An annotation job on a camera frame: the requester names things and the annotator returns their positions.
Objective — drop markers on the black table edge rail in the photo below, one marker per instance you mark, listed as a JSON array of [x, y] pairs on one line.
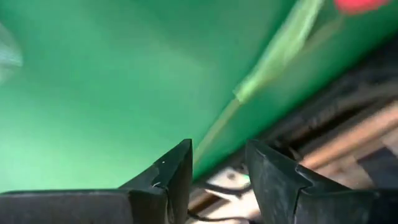
[[311, 112]]

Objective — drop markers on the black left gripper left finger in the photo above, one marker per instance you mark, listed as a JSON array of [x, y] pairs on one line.
[[93, 208]]

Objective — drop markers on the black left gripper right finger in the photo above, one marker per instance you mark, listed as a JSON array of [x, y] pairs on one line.
[[311, 205]]

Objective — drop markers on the light green strip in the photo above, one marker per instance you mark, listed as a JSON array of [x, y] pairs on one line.
[[280, 53]]

